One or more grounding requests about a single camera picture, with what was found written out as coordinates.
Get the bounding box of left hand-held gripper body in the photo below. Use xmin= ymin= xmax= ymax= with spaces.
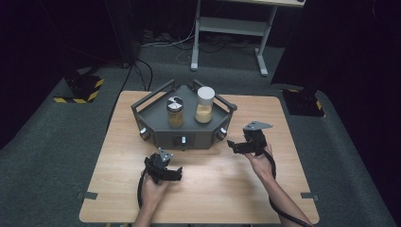
xmin=144 ymin=147 xmax=174 ymax=185

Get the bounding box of grey tape strip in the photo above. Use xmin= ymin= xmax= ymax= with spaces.
xmin=76 ymin=190 xmax=99 ymax=201
xmin=300 ymin=191 xmax=321 ymax=201

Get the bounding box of glass jar with metal shaker lid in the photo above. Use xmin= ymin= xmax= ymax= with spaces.
xmin=166 ymin=96 xmax=184 ymax=130

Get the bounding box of white floor cable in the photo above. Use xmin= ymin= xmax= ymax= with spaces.
xmin=141 ymin=18 xmax=198 ymax=65

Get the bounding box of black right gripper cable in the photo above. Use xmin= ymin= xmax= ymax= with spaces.
xmin=264 ymin=149 xmax=314 ymax=227

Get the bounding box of dark grey corner rack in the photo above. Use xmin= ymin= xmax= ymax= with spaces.
xmin=131 ymin=79 xmax=238 ymax=151

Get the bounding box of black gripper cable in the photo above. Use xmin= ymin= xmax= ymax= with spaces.
xmin=136 ymin=169 xmax=148 ymax=210
xmin=264 ymin=149 xmax=314 ymax=227

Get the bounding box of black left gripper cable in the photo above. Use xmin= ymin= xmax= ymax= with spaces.
xmin=136 ymin=169 xmax=148 ymax=210

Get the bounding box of black yellow striped stand base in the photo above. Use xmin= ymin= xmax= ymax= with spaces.
xmin=52 ymin=73 xmax=105 ymax=105
xmin=281 ymin=88 xmax=326 ymax=118

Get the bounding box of black floor cable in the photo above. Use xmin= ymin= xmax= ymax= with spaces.
xmin=106 ymin=57 xmax=154 ymax=129

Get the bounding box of black stand post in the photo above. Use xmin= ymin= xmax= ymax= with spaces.
xmin=104 ymin=0 xmax=142 ymax=69

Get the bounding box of grey metal table frame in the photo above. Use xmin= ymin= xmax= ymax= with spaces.
xmin=190 ymin=0 xmax=305 ymax=78

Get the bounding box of person's right hand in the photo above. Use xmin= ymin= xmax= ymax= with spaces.
xmin=245 ymin=143 xmax=277 ymax=184

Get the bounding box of person's left hand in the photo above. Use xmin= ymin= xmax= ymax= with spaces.
xmin=140 ymin=174 xmax=173 ymax=212

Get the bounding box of glass jar with white lid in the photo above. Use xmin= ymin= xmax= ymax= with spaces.
xmin=194 ymin=86 xmax=217 ymax=125

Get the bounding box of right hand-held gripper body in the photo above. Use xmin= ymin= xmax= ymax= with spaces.
xmin=242 ymin=120 xmax=273 ymax=157

